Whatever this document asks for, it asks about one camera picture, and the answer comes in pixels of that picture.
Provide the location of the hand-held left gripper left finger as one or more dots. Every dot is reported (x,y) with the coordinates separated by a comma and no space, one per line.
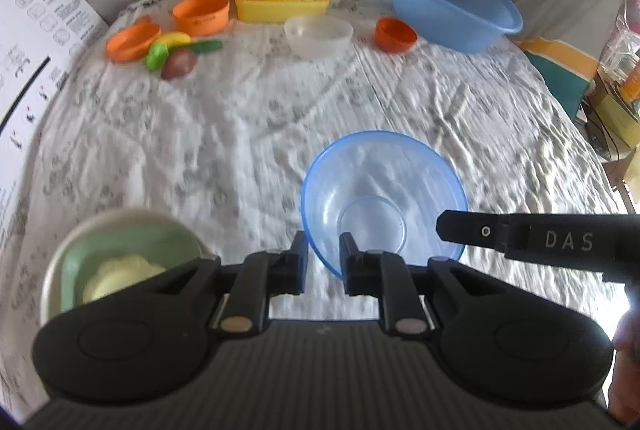
(300,262)

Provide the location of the person's right hand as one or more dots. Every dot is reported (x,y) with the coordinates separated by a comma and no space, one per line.
(625,360)

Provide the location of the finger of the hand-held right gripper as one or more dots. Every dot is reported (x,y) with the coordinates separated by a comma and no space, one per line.
(470,230)

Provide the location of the large blue plastic basin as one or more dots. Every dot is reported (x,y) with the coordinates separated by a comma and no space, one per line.
(450,0)

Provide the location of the green toy cucumber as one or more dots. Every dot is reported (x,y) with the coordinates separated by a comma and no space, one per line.
(207,46)

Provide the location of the dark orange small bowl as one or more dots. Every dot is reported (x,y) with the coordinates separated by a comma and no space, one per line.
(395,38)

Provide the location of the clear blue plastic bowl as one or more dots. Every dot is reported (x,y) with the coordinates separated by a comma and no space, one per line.
(380,170)

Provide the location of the brown toy fruit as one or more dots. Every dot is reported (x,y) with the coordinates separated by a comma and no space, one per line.
(177,64)

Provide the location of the green toy fruit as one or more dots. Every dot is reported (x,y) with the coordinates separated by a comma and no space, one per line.
(155,55)

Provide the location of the green bowl with food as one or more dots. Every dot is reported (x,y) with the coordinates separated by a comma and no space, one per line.
(51,267)

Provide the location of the orange small dish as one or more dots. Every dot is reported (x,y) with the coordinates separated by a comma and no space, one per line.
(130,43)

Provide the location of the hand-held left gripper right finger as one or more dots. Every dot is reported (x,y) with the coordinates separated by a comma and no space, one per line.
(346,260)

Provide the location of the yellow toy banana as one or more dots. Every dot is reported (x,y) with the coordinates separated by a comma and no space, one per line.
(175,39)

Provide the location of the white printed instruction sheet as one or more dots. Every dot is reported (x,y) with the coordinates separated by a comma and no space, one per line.
(35,35)

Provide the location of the white printed blanket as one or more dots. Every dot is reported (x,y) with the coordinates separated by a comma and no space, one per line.
(225,125)

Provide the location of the yellow cardboard box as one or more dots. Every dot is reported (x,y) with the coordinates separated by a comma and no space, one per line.
(617,120)

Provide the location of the light orange cup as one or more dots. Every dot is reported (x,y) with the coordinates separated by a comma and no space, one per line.
(200,18)

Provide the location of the clear plastic bag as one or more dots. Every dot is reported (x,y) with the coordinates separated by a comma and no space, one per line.
(620,40)

